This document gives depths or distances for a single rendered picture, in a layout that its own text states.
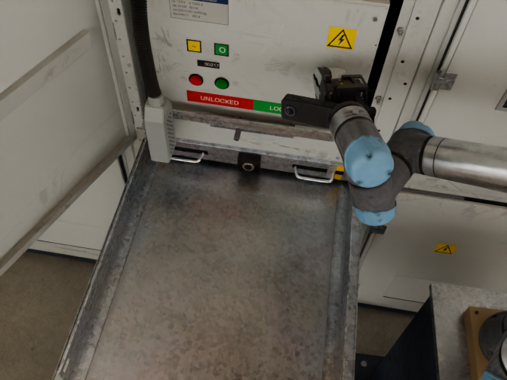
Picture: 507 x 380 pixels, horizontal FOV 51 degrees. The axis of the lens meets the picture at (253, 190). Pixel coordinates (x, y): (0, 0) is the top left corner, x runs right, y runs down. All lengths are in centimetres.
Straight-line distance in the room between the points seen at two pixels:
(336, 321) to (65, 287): 133
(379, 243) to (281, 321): 62
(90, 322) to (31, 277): 112
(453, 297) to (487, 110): 48
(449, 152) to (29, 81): 81
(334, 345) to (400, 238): 60
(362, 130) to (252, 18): 35
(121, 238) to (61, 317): 94
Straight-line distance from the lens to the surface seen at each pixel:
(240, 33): 113
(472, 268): 189
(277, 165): 140
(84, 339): 124
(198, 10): 112
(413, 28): 116
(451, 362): 139
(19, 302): 231
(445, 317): 143
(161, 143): 126
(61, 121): 130
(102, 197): 181
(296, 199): 139
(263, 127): 125
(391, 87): 126
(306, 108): 101
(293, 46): 113
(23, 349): 223
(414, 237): 172
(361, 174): 87
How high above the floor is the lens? 198
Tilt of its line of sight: 54 degrees down
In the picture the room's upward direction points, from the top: 4 degrees clockwise
